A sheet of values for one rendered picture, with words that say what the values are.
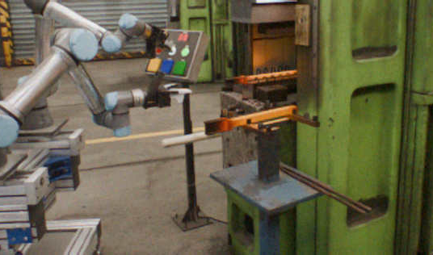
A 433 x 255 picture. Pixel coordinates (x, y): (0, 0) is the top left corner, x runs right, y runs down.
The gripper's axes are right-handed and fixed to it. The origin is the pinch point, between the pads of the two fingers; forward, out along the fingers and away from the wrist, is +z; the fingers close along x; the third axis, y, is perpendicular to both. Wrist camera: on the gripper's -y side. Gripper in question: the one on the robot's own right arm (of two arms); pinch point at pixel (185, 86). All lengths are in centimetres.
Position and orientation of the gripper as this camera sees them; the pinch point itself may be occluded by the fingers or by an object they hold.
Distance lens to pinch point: 209.1
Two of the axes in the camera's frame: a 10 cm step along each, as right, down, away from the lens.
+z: 8.6, -1.3, 4.9
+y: 0.2, 9.7, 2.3
